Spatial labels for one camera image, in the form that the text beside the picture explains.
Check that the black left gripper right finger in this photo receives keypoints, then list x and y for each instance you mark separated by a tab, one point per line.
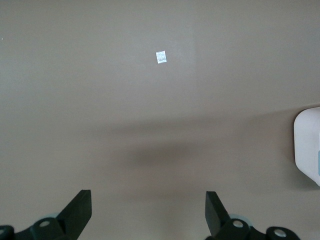
217	217

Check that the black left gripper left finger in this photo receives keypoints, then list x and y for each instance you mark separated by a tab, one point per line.
72	215

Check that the white box lid grey latches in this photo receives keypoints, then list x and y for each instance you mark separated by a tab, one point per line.
307	140

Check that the small square tape patch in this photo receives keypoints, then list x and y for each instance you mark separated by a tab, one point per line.
161	57

